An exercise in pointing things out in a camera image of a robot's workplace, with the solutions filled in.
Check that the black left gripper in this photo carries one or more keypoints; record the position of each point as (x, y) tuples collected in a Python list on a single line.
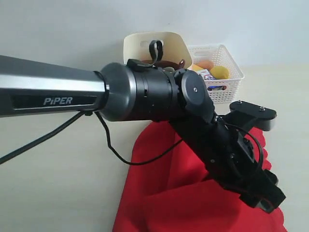
[(229, 158)]

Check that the red table cloth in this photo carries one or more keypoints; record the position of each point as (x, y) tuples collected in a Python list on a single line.
[(176, 193)]

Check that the yellow lemon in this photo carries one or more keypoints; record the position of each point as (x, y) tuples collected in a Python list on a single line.
[(220, 72)]

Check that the blue white milk carton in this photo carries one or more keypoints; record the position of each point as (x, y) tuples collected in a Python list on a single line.
[(206, 75)]

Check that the brown egg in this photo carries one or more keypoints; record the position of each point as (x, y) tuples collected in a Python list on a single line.
[(205, 64)]

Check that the yellow cheese wedge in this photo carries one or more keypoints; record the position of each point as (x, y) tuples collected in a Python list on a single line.
[(196, 68)]

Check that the dark wooden spoon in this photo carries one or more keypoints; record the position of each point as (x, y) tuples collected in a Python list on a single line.
[(181, 64)]

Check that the brown round plate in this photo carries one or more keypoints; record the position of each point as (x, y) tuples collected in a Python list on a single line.
[(159, 64)]

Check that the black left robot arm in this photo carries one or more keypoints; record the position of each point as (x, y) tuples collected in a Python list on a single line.
[(120, 93)]

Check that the white perforated plastic basket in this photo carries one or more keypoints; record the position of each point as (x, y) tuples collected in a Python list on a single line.
[(220, 56)]

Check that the cream plastic storage bin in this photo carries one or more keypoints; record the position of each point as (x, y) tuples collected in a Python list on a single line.
[(136, 46)]

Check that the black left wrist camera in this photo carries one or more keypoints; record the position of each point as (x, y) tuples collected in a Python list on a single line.
[(248, 115)]

